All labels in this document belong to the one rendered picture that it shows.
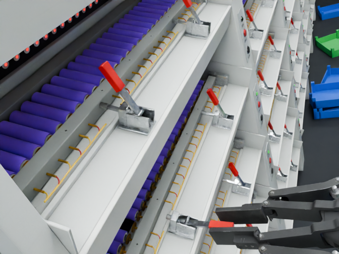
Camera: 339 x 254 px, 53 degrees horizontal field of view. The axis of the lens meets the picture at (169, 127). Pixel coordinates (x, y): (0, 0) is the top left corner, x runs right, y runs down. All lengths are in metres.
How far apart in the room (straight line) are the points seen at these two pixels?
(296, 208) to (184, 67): 0.26
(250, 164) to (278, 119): 0.50
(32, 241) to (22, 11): 0.17
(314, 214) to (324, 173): 1.50
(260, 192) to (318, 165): 0.96
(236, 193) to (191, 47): 0.40
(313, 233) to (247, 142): 0.54
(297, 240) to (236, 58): 0.48
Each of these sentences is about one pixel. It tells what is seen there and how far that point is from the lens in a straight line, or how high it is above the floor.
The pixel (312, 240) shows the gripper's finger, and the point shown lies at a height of 1.02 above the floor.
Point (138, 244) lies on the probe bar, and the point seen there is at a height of 1.02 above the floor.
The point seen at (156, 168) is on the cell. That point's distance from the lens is 0.60.
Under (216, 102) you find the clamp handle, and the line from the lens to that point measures 0.69.
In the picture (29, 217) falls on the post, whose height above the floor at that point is 1.24.
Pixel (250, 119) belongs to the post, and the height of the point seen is 0.87.
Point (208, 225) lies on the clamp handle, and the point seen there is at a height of 0.99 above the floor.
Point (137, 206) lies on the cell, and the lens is 0.55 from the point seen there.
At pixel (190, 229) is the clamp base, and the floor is 0.99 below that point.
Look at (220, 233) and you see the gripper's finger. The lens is 0.49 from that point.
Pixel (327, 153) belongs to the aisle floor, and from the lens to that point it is 2.08.
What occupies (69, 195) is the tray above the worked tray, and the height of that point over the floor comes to 1.19.
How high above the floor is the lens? 1.39
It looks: 32 degrees down
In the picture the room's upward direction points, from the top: 21 degrees counter-clockwise
